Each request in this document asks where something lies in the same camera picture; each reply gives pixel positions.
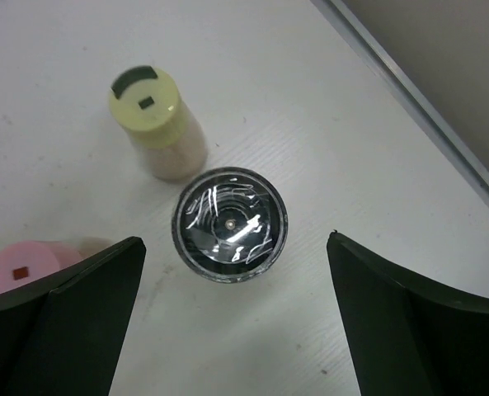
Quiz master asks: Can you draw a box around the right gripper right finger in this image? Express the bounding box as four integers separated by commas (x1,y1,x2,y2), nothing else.
327,231,489,395

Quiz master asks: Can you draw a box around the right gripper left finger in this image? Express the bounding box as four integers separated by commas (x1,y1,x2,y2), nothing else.
0,237,146,395

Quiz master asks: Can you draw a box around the pink cap spice bottle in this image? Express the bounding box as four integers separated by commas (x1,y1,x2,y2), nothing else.
0,237,114,294

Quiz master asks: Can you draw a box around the clear dome cap grinder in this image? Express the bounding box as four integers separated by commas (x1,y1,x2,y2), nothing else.
171,167,289,284

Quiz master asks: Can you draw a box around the yellow cap spice bottle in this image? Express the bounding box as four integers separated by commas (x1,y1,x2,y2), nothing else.
108,65,208,181

